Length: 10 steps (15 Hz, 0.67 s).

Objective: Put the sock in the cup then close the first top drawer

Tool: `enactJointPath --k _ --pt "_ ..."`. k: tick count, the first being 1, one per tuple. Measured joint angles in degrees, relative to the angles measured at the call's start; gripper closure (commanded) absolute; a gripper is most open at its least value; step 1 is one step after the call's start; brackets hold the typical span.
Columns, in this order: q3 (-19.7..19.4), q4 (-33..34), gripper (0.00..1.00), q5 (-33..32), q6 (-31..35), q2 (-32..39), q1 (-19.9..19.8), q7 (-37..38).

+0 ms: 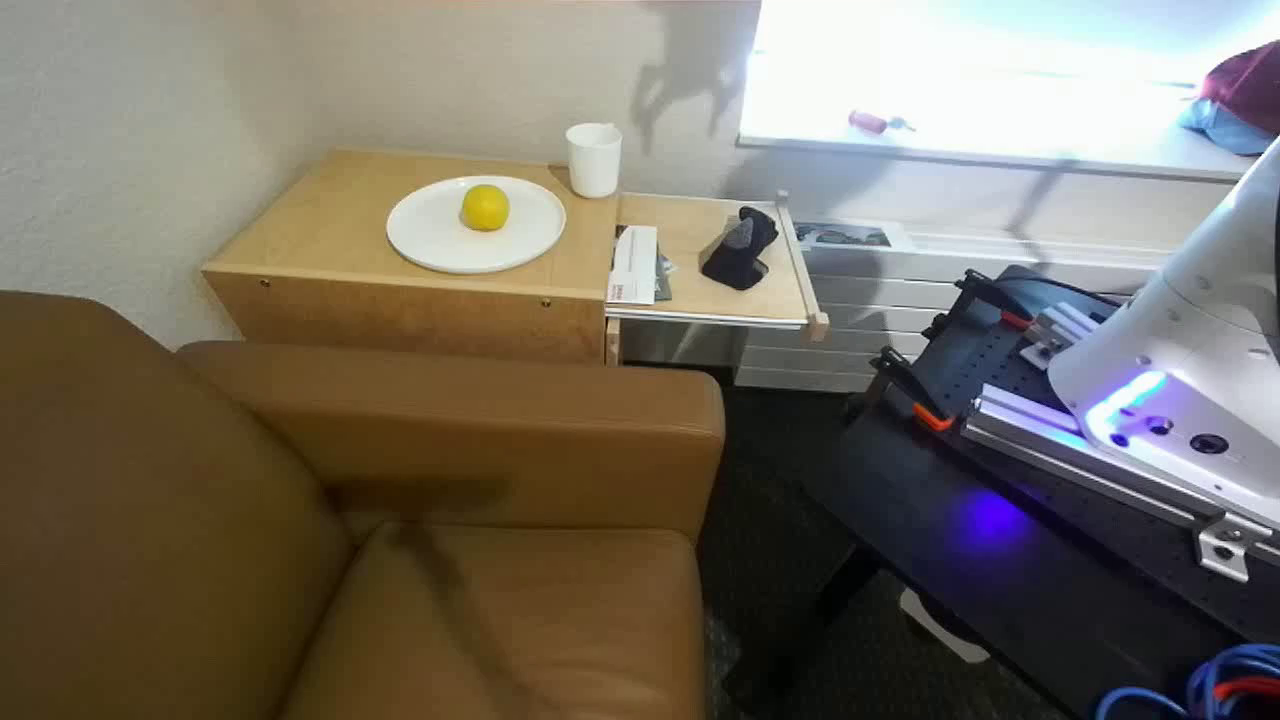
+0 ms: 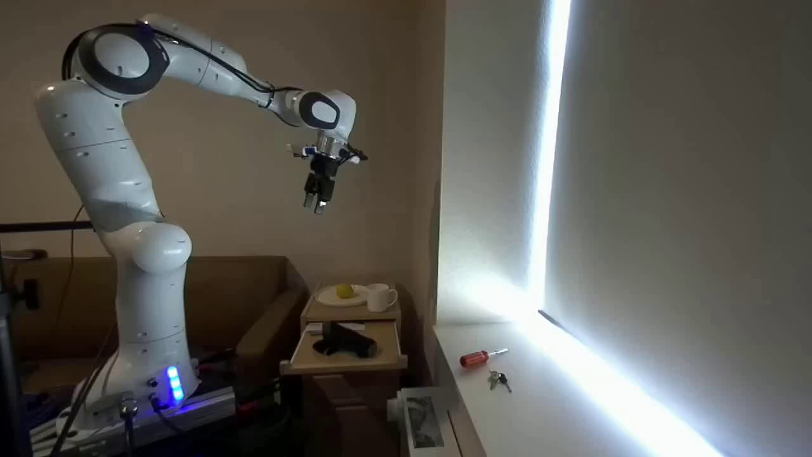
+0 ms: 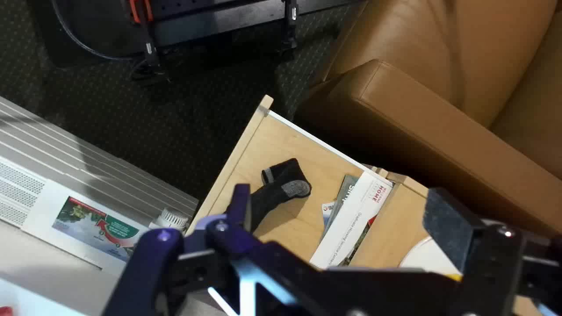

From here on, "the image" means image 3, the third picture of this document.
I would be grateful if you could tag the white pamphlet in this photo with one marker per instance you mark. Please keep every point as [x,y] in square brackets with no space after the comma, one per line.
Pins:
[354,222]

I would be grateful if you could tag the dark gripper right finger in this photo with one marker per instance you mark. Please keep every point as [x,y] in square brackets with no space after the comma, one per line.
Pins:
[452,222]

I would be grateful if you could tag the white round plate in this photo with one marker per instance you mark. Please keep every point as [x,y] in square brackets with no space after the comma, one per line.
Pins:
[433,257]

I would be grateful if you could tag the colourful printed flyer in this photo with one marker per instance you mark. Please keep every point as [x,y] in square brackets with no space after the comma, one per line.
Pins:
[94,226]

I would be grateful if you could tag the black clamp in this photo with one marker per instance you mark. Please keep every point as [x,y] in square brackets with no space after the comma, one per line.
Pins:
[290,20]

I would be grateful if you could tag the light wooden nightstand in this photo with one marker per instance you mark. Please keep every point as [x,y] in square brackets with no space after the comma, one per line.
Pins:
[394,229]

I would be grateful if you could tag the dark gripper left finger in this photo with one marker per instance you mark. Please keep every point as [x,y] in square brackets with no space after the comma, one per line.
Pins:
[239,206]

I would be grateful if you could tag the white ribbed heater unit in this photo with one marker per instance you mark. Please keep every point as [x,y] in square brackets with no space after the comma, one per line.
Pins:
[88,168]

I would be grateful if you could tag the brown leather armchair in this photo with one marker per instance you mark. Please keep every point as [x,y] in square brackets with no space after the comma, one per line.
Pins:
[440,89]

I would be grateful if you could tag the light wooden drawer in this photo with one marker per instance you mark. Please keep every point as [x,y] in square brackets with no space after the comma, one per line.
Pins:
[282,140]

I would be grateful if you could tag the black robot table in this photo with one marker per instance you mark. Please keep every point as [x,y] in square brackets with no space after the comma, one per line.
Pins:
[222,15]

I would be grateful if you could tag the grey printed booklet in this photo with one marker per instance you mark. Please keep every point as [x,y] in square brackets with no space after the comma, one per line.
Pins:
[338,196]

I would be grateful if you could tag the black and grey sock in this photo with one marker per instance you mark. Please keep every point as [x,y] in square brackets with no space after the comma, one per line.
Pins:
[280,184]

